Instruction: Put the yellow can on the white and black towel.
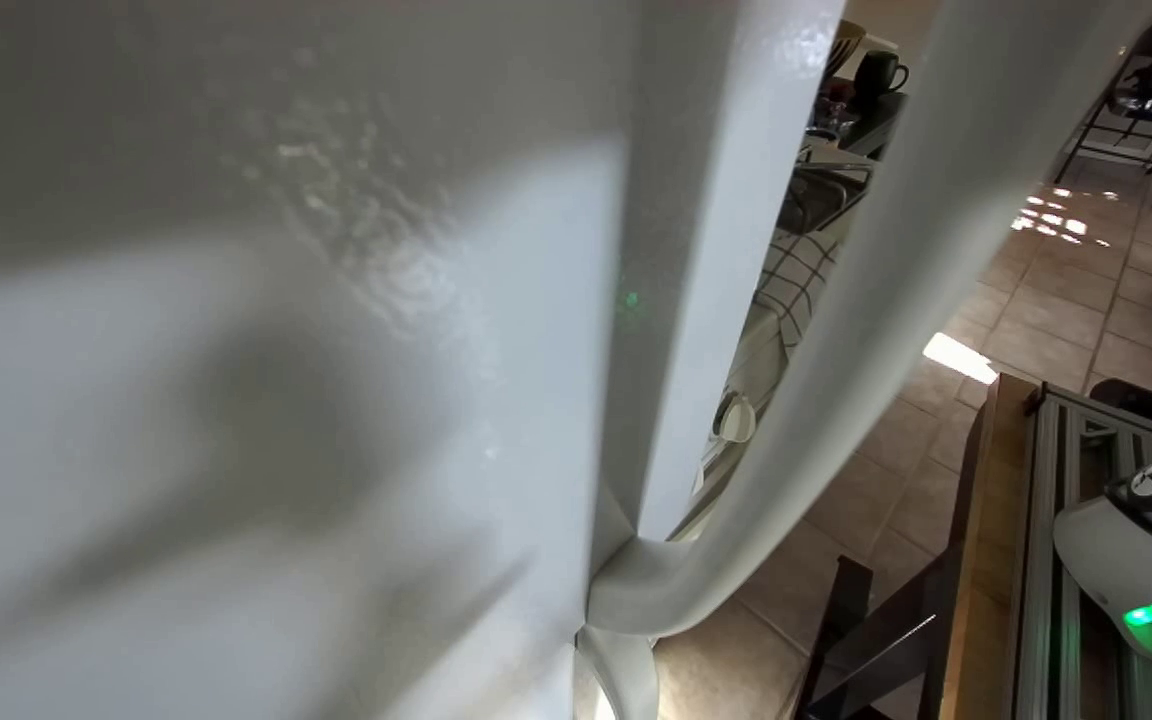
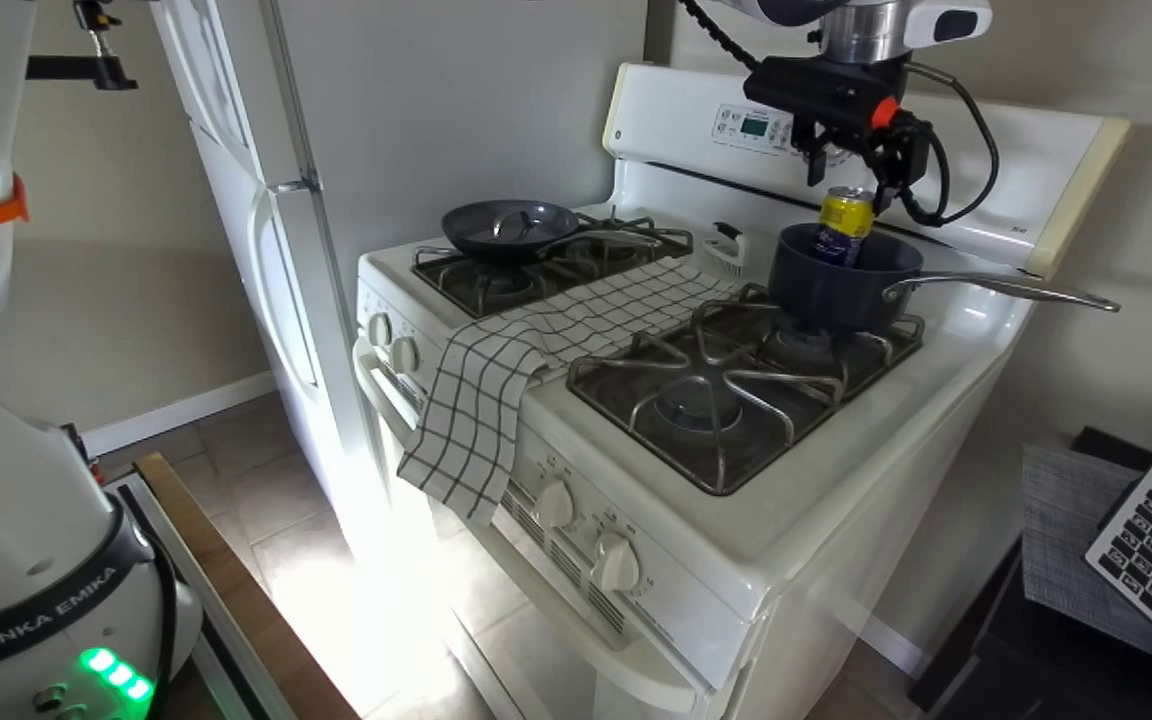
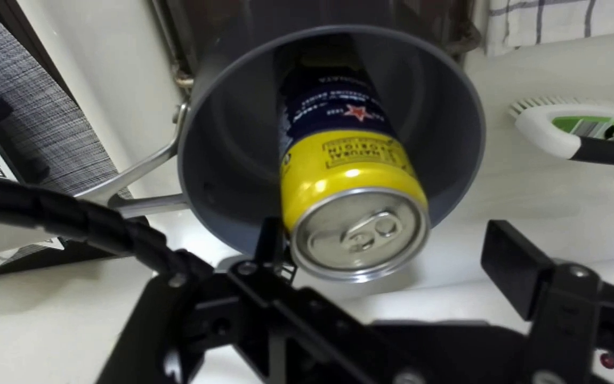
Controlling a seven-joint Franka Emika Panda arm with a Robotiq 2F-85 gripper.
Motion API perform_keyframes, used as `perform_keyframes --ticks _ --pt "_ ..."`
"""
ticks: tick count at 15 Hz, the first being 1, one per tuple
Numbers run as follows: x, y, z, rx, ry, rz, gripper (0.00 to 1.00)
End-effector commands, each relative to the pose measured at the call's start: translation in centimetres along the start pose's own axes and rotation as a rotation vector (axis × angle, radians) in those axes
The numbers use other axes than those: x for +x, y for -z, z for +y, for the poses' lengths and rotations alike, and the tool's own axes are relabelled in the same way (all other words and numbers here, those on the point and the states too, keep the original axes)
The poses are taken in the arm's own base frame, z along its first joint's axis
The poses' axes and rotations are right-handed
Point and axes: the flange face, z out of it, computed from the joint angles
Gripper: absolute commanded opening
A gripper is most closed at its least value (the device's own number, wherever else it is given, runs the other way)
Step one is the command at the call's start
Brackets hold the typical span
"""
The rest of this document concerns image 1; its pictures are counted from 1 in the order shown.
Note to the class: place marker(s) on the black table leg brace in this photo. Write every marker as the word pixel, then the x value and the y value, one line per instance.
pixel 871 642

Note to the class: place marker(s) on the aluminium table frame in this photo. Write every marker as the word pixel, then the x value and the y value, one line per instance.
pixel 1042 600

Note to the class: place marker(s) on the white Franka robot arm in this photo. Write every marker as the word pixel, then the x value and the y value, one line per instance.
pixel 1137 544

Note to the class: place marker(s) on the white black checkered towel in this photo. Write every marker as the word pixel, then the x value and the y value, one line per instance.
pixel 798 283

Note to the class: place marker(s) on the wooden table edge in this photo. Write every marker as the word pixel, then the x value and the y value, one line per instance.
pixel 991 560

